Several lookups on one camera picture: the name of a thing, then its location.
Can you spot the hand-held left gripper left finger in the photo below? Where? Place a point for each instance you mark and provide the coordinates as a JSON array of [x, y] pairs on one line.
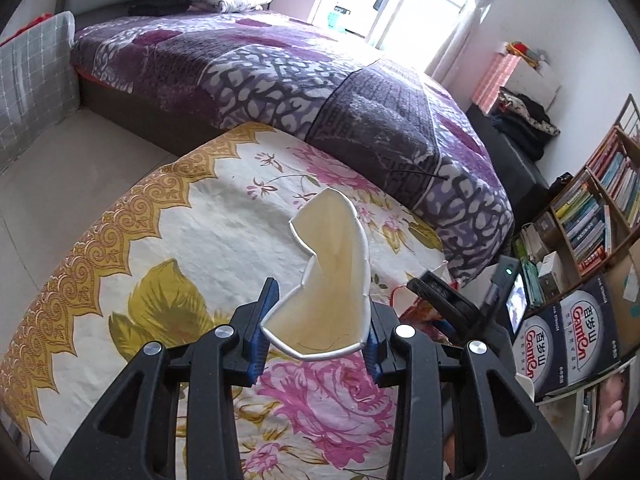
[[259, 347]]

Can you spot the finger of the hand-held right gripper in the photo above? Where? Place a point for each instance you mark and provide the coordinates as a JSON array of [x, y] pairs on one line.
[[445, 297]]

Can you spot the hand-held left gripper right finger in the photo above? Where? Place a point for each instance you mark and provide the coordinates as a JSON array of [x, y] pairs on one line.
[[373, 356]]

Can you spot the red white snack wrapper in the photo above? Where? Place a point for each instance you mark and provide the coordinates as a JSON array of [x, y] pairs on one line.
[[415, 312]]

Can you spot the crushed white paper cup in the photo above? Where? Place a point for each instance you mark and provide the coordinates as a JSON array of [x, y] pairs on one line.
[[325, 260]]

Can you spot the small blue white carton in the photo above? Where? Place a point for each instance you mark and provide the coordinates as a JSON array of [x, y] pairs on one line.
[[542, 355]]

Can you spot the large blue white carton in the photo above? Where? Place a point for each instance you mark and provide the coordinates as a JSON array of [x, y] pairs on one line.
[[590, 330]]

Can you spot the wooden bookshelf with books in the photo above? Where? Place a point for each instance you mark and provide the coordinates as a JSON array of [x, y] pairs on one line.
[[585, 220]]

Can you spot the brown cardboard box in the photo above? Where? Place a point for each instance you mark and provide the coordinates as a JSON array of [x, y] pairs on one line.
[[625, 290]]

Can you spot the black bench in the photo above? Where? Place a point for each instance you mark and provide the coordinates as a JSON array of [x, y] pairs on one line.
[[510, 175]]

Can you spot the black bag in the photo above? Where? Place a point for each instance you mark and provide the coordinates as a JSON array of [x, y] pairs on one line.
[[561, 184]]

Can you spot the floral bed sheet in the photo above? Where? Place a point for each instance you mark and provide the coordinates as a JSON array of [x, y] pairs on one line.
[[175, 240]]

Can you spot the pile of dark clothes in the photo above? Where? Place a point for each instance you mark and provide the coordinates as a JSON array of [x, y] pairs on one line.
[[525, 120]]

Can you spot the white box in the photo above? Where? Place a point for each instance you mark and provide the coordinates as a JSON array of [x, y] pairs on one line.
[[535, 82]]

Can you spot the colourful toys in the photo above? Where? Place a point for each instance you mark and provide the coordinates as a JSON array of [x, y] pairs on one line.
[[525, 54]]

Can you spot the purple patterned blanket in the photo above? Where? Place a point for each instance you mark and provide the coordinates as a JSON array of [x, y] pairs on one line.
[[280, 70]]

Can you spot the white curtain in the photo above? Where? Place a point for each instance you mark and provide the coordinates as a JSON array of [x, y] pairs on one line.
[[465, 15]]

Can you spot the teal container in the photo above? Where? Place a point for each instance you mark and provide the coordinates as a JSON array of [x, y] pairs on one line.
[[337, 19]]

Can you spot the grey striped cushion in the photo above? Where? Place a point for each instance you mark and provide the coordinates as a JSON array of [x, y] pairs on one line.
[[35, 80]]

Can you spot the dark clothes on bed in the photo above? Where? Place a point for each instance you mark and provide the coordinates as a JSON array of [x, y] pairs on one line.
[[157, 9]]

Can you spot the red cloth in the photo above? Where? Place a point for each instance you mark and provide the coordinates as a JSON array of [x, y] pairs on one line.
[[35, 24]]

